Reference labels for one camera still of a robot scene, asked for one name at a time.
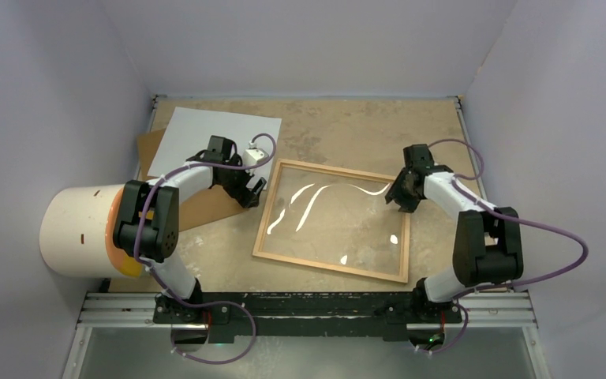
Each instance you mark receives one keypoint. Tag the wooden picture frame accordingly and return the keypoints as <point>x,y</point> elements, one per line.
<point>334,219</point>

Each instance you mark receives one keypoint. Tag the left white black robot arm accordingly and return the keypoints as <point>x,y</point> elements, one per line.
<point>147,223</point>

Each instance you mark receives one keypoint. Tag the brown backing board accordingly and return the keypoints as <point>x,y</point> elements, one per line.
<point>207,206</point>

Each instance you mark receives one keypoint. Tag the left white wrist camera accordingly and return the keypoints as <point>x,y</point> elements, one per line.
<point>254,156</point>

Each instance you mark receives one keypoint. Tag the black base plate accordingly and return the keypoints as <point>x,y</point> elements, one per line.
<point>247,325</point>

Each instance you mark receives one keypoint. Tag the white cylinder orange lid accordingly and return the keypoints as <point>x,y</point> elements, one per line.
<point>76,234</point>

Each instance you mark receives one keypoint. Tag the aluminium rail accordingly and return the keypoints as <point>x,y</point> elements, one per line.
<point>483,310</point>

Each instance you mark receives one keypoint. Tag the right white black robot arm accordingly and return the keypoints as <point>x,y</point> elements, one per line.
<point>487,242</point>

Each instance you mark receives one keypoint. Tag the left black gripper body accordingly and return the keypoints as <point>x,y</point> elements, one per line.
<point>235,185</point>

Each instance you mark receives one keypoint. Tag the printed photo sheet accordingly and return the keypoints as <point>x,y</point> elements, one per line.
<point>189,131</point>

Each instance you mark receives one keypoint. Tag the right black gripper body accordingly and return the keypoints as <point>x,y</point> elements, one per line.
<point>407,198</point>

